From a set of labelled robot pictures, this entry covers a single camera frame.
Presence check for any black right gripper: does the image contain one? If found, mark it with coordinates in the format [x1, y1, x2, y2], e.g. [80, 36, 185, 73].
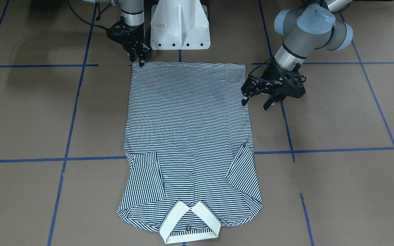
[106, 20, 151, 67]

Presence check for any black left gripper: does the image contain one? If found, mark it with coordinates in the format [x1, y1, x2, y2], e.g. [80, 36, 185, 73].
[241, 61, 306, 111]

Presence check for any navy white striped polo shirt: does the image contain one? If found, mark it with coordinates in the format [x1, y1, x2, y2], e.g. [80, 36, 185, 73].
[116, 61, 264, 244]

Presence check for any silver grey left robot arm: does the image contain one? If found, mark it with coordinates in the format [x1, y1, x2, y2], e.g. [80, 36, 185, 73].
[242, 0, 353, 110]

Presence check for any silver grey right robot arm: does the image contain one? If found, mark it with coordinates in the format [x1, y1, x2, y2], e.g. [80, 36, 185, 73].
[90, 0, 151, 67]

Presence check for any blue tape strip lengthwise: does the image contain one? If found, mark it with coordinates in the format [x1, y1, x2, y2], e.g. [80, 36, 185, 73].
[258, 0, 315, 246]
[47, 6, 98, 246]

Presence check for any blue tape strip crosswise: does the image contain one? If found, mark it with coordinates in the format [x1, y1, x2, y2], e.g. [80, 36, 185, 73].
[0, 61, 394, 68]
[0, 147, 394, 163]

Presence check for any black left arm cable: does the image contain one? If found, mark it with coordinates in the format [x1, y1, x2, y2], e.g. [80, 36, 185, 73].
[247, 57, 275, 81]

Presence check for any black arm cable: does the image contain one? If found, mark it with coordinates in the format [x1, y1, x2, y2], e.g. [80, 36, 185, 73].
[66, 0, 122, 31]
[247, 57, 275, 81]

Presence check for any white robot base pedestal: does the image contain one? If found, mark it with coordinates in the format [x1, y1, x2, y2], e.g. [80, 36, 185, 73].
[150, 0, 211, 50]

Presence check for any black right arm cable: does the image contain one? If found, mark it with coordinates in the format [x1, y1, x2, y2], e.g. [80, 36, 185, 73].
[66, 0, 122, 31]

